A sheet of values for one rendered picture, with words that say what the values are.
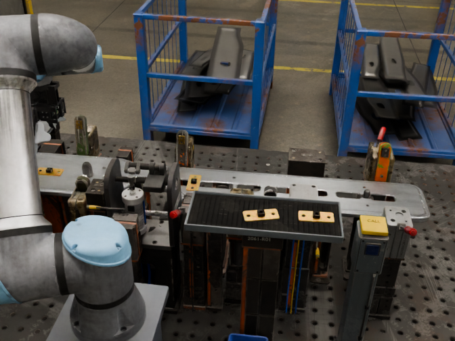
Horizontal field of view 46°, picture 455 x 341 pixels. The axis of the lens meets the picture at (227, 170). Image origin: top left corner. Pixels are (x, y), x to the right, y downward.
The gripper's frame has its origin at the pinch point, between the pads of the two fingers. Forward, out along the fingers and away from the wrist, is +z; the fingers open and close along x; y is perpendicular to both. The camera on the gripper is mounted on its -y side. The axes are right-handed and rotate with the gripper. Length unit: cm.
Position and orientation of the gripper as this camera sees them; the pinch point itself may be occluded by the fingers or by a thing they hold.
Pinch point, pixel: (43, 141)
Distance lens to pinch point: 176.3
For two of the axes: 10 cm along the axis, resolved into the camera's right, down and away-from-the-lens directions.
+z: -0.2, 8.3, 5.5
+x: 1.1, -5.5, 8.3
